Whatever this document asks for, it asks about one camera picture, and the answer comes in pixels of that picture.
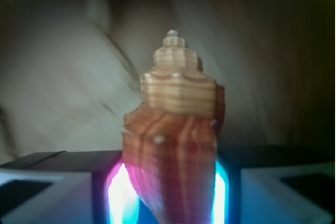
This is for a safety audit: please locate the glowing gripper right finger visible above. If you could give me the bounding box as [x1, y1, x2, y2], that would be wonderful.
[212, 145, 335, 223]

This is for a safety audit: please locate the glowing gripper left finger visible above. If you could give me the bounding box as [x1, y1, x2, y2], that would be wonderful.
[0, 150, 140, 224]

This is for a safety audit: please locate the orange spiral sea shell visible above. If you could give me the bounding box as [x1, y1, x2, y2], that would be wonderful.
[122, 30, 225, 223]

